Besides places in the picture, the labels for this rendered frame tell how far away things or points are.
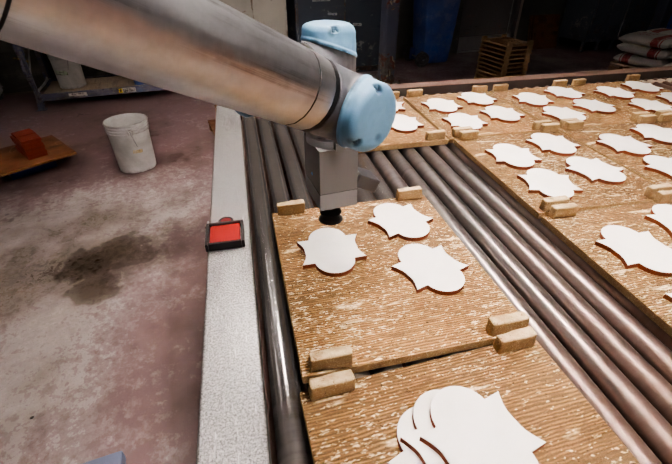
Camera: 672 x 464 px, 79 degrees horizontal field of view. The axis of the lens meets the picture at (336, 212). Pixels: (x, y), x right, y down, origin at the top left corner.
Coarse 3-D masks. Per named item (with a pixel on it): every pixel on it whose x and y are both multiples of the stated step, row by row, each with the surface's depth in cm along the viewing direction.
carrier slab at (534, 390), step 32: (480, 352) 58; (512, 352) 58; (544, 352) 58; (384, 384) 54; (416, 384) 54; (448, 384) 54; (480, 384) 54; (512, 384) 54; (544, 384) 54; (320, 416) 50; (352, 416) 50; (384, 416) 50; (544, 416) 50; (576, 416) 50; (320, 448) 47; (352, 448) 47; (384, 448) 47; (544, 448) 47; (576, 448) 47; (608, 448) 47
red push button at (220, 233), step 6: (210, 228) 84; (216, 228) 84; (222, 228) 84; (228, 228) 84; (234, 228) 84; (210, 234) 83; (216, 234) 82; (222, 234) 82; (228, 234) 82; (234, 234) 82; (210, 240) 81; (216, 240) 81; (222, 240) 81; (228, 240) 81
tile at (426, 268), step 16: (400, 256) 74; (416, 256) 74; (432, 256) 74; (448, 256) 74; (400, 272) 71; (416, 272) 70; (432, 272) 70; (448, 272) 70; (416, 288) 68; (432, 288) 67; (448, 288) 67
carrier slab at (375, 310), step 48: (288, 240) 80; (384, 240) 80; (432, 240) 80; (288, 288) 69; (336, 288) 69; (384, 288) 69; (480, 288) 69; (336, 336) 60; (384, 336) 60; (432, 336) 60; (480, 336) 60
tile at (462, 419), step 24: (432, 408) 48; (456, 408) 48; (480, 408) 48; (504, 408) 48; (432, 432) 45; (456, 432) 45; (480, 432) 45; (504, 432) 45; (528, 432) 45; (456, 456) 43; (480, 456) 43; (504, 456) 43; (528, 456) 43
